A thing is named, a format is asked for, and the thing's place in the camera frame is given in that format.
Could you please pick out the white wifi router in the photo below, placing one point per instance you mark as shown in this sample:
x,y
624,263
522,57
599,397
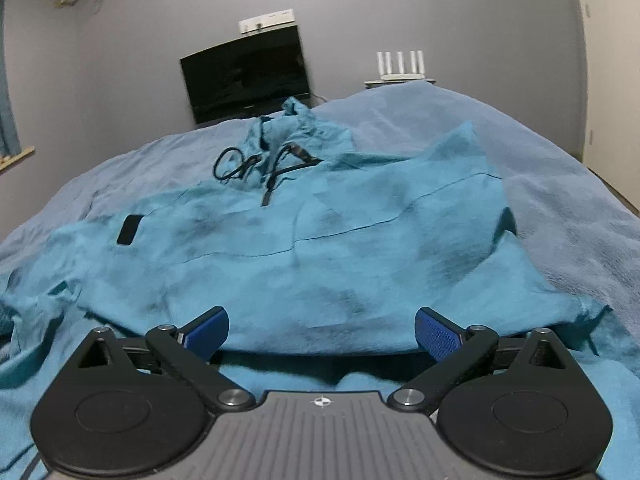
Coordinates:
x,y
399,67

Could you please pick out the teal hooded zip jacket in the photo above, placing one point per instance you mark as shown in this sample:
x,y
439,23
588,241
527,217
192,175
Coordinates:
x,y
320,252

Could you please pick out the light blue bed blanket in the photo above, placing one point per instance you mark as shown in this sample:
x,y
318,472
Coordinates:
x,y
577,234

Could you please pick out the teal window curtain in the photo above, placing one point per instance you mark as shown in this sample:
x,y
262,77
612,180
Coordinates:
x,y
10,143

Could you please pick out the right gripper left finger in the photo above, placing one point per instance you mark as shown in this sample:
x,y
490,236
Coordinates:
x,y
127,407

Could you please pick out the black flat television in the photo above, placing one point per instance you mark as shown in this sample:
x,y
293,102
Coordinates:
x,y
248,75

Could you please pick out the wooden window sill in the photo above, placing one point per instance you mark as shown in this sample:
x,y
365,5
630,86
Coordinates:
x,y
8,161

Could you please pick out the white wall socket strip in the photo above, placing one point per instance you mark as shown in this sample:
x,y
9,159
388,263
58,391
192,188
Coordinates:
x,y
266,21

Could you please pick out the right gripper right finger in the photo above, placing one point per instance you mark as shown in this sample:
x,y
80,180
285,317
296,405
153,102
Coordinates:
x,y
513,406

